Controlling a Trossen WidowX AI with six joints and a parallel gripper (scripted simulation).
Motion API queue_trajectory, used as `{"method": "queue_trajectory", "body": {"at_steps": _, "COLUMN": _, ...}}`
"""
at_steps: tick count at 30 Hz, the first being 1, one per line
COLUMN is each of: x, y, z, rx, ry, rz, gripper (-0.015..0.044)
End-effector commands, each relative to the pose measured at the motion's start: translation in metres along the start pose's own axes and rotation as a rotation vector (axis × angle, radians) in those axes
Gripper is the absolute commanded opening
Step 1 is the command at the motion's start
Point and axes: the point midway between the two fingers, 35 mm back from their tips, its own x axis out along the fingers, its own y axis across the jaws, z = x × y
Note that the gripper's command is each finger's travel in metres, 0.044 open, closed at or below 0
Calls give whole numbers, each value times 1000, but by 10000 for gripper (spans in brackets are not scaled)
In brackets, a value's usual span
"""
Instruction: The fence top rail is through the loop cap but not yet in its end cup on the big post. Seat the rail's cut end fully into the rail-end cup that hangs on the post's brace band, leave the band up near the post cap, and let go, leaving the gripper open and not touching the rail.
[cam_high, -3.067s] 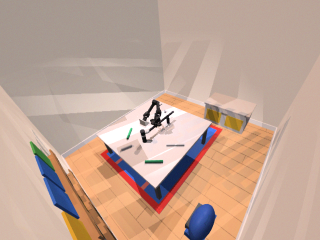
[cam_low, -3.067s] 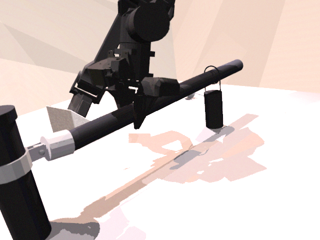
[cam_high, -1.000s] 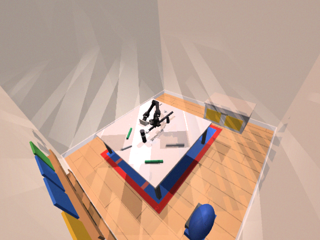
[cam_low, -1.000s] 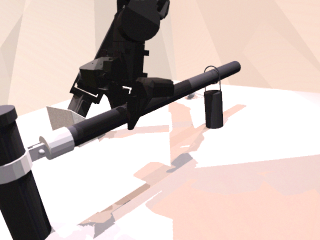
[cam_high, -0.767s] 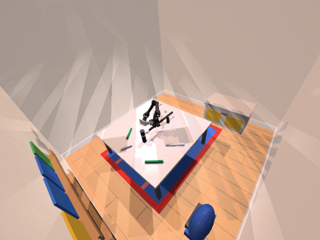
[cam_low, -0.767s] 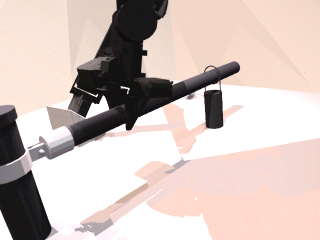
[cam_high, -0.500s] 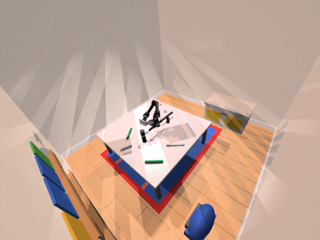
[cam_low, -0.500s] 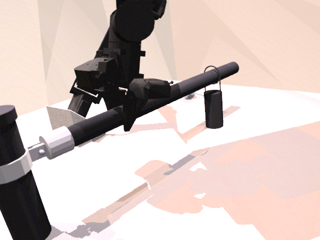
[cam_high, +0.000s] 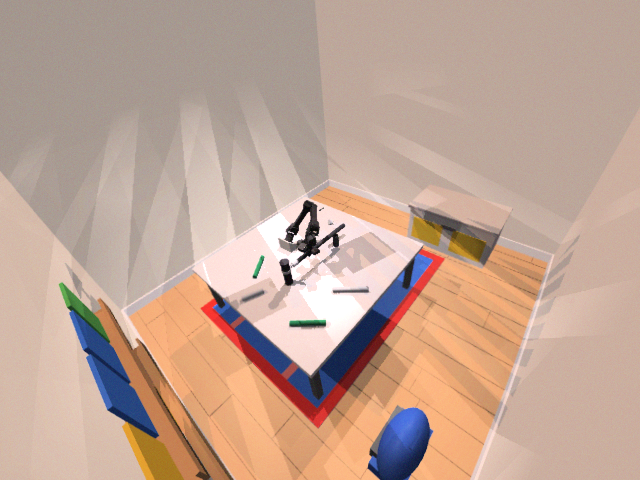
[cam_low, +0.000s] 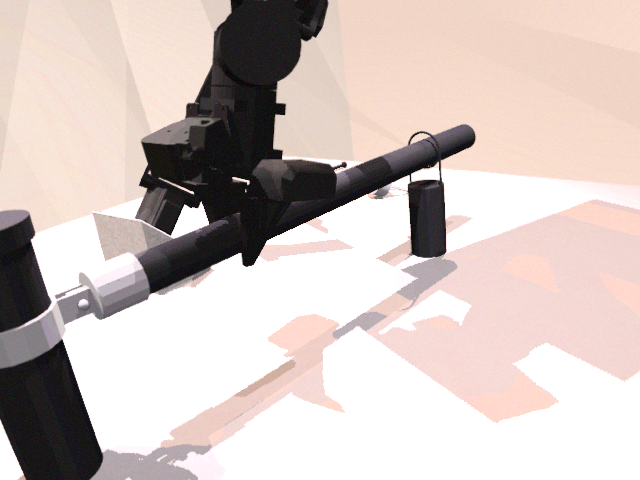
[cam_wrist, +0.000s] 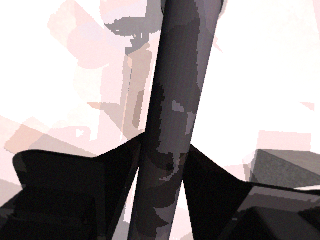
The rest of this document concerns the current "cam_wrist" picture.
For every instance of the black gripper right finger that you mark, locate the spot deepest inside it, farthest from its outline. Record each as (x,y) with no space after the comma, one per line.
(217,200)

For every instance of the dark grey metal pipe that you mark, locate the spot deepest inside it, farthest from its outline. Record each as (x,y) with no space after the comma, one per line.
(186,38)

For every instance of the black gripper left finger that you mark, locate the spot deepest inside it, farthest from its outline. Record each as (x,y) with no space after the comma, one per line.
(108,177)

